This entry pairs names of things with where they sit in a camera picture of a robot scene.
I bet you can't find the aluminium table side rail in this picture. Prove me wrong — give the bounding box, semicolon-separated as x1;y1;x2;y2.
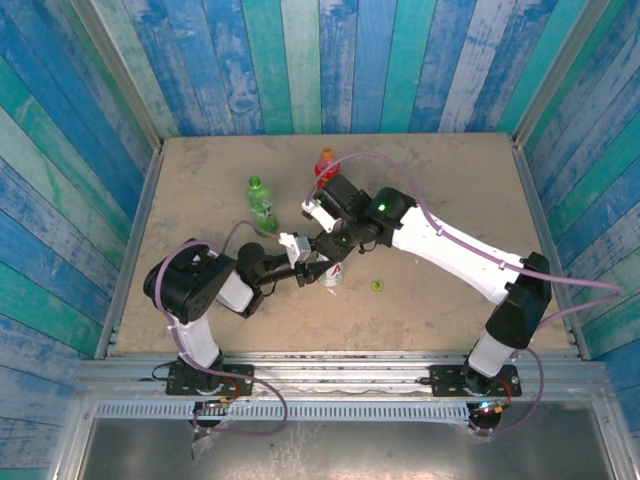
509;134;591;361
93;139;166;360

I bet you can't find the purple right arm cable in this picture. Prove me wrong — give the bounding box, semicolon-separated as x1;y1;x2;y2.
303;151;626;437

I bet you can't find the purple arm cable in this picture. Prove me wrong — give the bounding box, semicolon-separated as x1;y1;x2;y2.
155;219;297;437
303;151;626;437

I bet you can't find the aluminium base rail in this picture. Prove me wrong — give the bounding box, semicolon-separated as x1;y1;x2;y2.
74;352;609;401

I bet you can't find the green tea bottle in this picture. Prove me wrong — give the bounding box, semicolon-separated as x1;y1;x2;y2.
245;174;280;239

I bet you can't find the small white bottle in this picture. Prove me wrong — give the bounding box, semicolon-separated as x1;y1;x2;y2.
317;252;347;288

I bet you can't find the grey slotted cable duct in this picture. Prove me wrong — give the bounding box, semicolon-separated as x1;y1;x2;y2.
93;401;474;424

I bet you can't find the aluminium corner post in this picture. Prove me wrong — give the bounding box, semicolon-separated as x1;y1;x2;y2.
512;0;614;146
69;0;166;151

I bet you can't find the steel sheet panel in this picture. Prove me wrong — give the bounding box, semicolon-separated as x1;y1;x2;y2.
79;417;616;480

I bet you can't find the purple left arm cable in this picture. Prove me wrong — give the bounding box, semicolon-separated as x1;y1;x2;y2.
155;219;297;437

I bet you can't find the small circuit board with wires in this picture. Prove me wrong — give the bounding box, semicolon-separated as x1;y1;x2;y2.
192;397;236;416
467;397;511;417

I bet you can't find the clear bottle with red label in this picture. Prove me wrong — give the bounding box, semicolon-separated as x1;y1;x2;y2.
313;146;346;187

